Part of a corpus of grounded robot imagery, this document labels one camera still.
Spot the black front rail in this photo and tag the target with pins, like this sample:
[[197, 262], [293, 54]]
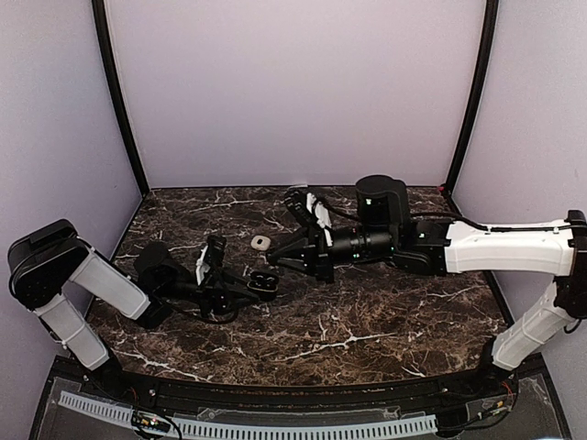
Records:
[[444, 394]]

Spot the black earbud case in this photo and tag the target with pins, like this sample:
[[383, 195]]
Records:
[[264, 284]]

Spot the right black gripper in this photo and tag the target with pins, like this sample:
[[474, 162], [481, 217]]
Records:
[[288, 250]]

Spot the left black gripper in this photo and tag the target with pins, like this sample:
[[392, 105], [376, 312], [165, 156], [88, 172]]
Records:
[[215, 291]]

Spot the right black frame post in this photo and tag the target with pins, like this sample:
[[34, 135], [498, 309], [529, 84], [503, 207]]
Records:
[[475, 95]]

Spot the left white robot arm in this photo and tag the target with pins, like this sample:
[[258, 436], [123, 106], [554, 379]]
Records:
[[47, 264]]

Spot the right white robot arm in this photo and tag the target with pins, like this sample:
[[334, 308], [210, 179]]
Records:
[[434, 244]]

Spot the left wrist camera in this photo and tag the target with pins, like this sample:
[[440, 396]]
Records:
[[212, 255]]

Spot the small white charging case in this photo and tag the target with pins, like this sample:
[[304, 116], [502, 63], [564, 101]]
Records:
[[260, 243]]

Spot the white slotted cable duct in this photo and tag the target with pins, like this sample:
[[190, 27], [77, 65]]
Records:
[[226, 424]]

